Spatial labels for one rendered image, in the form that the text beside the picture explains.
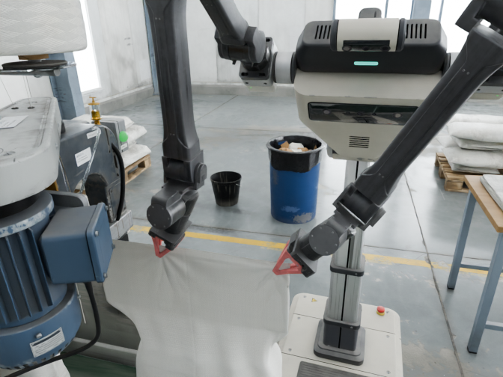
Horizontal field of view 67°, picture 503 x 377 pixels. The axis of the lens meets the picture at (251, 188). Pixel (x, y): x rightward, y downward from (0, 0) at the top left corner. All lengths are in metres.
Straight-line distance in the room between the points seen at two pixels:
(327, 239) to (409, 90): 0.53
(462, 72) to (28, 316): 0.70
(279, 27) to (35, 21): 8.32
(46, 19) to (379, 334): 1.73
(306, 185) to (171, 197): 2.39
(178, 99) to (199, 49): 8.69
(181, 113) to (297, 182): 2.38
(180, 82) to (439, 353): 1.96
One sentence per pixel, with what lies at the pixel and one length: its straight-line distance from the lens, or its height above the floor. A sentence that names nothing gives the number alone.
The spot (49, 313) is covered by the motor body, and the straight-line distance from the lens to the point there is 0.68.
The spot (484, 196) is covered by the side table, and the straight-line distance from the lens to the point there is 2.23.
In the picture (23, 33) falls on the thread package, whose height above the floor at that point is 1.56.
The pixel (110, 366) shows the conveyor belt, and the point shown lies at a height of 0.38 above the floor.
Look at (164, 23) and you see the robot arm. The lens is 0.69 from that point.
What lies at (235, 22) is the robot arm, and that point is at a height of 1.57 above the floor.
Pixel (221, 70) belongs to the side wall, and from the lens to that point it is 9.26.
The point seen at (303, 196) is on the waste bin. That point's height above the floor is 0.26.
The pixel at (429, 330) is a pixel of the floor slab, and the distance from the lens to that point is 2.43.
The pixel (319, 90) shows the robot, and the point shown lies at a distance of 1.09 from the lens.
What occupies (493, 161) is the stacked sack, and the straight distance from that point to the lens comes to 4.16.
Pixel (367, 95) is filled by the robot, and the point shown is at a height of 1.39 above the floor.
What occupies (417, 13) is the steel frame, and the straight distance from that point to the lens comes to 8.31.
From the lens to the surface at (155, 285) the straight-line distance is 1.02.
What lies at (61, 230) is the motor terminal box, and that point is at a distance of 0.60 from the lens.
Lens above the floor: 1.57
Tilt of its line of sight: 24 degrees down
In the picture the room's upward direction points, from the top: 1 degrees counter-clockwise
